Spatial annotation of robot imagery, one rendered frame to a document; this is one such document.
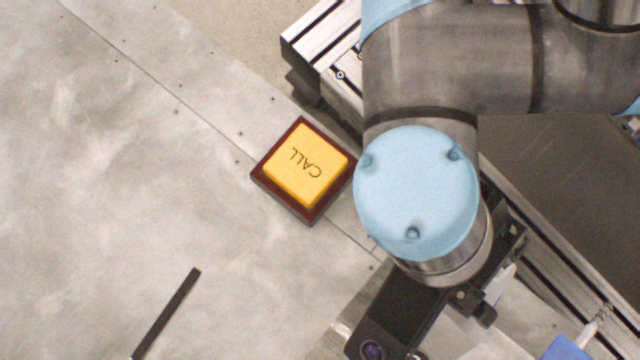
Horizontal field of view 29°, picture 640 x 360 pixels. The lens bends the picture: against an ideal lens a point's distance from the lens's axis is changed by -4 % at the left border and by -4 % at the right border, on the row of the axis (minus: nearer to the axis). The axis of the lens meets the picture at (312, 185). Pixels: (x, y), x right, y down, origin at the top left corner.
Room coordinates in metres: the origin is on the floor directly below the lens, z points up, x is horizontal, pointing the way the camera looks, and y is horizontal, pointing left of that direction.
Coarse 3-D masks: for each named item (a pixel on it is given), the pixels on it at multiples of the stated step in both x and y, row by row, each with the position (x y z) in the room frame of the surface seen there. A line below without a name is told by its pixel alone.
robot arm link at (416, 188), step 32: (384, 128) 0.25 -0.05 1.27; (416, 128) 0.24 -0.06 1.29; (448, 128) 0.25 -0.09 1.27; (384, 160) 0.22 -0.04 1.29; (416, 160) 0.22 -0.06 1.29; (448, 160) 0.22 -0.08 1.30; (384, 192) 0.21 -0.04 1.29; (416, 192) 0.20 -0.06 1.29; (448, 192) 0.20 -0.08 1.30; (480, 192) 0.21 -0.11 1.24; (384, 224) 0.19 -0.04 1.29; (416, 224) 0.18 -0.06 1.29; (448, 224) 0.18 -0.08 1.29; (480, 224) 0.20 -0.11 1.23; (416, 256) 0.17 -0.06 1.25; (448, 256) 0.18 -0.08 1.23
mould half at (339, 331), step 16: (384, 272) 0.24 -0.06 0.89; (368, 288) 0.23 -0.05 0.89; (352, 304) 0.21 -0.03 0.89; (368, 304) 0.21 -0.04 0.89; (336, 320) 0.20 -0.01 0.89; (352, 320) 0.20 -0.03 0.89; (320, 336) 0.18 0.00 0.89; (336, 336) 0.18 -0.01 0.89; (496, 336) 0.17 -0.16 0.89; (320, 352) 0.17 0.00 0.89; (336, 352) 0.17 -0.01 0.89; (480, 352) 0.16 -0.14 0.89; (496, 352) 0.16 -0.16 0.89; (512, 352) 0.16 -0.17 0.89
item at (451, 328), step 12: (444, 312) 0.19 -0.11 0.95; (456, 312) 0.19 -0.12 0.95; (444, 324) 0.18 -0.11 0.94; (456, 324) 0.18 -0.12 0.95; (468, 324) 0.18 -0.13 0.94; (432, 336) 0.17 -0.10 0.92; (444, 336) 0.17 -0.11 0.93; (456, 336) 0.17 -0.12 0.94; (468, 336) 0.17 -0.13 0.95; (480, 336) 0.17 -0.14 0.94; (432, 348) 0.16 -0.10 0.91; (444, 348) 0.16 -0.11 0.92; (456, 348) 0.16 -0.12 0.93; (468, 348) 0.16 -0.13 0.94
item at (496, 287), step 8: (512, 264) 0.22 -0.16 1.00; (504, 272) 0.21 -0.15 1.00; (512, 272) 0.21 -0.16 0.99; (496, 280) 0.20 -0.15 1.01; (504, 280) 0.20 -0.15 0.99; (488, 288) 0.19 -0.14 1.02; (496, 288) 0.20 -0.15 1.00; (504, 288) 0.20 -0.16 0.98; (488, 296) 0.19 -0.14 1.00; (496, 296) 0.19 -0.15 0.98; (472, 320) 0.17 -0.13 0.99
